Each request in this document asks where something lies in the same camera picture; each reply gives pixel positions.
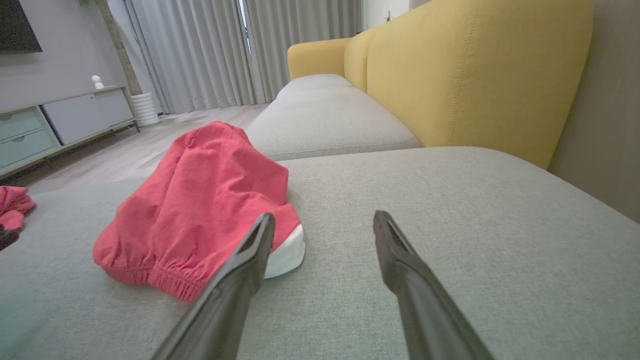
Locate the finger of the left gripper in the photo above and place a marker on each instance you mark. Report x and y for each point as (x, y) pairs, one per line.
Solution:
(7, 237)

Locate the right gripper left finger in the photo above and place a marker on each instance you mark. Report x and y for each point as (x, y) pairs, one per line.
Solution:
(225, 300)

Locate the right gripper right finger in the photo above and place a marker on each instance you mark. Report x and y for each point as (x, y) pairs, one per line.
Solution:
(425, 310)

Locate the red and white jersey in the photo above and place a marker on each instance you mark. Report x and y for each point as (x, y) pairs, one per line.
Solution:
(190, 210)

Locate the red garment with white trim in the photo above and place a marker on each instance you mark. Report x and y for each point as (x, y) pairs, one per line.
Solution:
(12, 205)

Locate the grey and yellow sofa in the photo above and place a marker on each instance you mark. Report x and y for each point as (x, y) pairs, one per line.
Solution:
(500, 250)

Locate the mint and grey TV cabinet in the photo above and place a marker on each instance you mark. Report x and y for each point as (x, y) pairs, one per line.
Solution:
(85, 115)

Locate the small white figurine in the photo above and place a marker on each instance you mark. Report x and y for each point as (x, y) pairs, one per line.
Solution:
(97, 82)

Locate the white ribbed planter pot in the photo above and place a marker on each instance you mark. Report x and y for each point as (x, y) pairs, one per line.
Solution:
(145, 110)

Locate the grey sofa seat cushion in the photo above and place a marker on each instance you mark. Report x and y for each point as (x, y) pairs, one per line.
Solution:
(315, 82)
(325, 120)

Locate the black television screen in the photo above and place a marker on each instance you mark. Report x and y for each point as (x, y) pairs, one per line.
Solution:
(17, 25)

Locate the brown plant trunk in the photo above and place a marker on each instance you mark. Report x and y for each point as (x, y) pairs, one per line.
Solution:
(120, 50)

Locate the yellow sofa backrest cushion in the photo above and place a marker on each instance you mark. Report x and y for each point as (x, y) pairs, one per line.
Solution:
(475, 75)
(356, 60)

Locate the grey pleated curtain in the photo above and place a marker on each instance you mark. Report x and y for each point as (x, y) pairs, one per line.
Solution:
(300, 25)
(195, 55)

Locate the yellow sofa armrest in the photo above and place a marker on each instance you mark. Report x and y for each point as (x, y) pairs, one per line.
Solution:
(315, 56)

